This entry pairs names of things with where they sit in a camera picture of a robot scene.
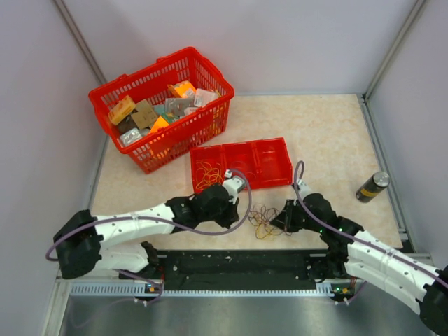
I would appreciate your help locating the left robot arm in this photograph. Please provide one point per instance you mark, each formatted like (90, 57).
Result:
(86, 243)

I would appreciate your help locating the black yellow can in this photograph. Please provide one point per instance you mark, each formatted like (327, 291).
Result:
(378, 182)

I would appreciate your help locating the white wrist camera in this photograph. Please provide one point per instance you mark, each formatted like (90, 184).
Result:
(233, 184)
(302, 188)

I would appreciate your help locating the red middle storage bin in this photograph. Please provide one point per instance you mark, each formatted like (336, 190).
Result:
(240, 156)

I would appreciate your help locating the yellow green box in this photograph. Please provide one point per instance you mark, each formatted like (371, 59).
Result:
(162, 121)

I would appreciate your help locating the red right storage bin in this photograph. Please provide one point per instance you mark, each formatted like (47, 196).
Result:
(274, 167)

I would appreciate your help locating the orange hanging-tab box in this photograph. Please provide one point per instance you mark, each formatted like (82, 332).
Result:
(184, 89)

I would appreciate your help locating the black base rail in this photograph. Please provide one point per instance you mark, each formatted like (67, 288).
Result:
(248, 270)

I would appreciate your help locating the silver foil packet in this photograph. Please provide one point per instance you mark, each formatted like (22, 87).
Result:
(130, 137)

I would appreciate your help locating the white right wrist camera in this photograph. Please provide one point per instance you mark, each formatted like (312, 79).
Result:
(302, 188)

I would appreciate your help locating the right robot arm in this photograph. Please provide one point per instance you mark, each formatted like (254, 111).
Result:
(354, 252)

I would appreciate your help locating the grey foil pouch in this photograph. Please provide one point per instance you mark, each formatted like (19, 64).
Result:
(177, 106)

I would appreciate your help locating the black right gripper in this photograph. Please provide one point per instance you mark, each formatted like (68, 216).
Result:
(284, 219)

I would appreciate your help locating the brown cardboard package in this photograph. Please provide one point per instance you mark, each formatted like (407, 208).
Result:
(144, 114)

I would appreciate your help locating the yellow orange snack box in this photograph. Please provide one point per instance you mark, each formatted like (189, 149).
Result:
(121, 110)

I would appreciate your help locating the red storage bin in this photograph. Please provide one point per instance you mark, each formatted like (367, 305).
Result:
(274, 167)
(240, 156)
(206, 167)

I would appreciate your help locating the red left storage bin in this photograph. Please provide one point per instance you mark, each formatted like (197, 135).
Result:
(206, 167)

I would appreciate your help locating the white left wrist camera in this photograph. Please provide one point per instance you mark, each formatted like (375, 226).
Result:
(233, 184)

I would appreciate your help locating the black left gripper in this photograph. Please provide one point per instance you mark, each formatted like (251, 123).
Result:
(232, 215)

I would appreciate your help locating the white pink wrapped packet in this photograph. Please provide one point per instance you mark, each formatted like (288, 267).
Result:
(204, 97)

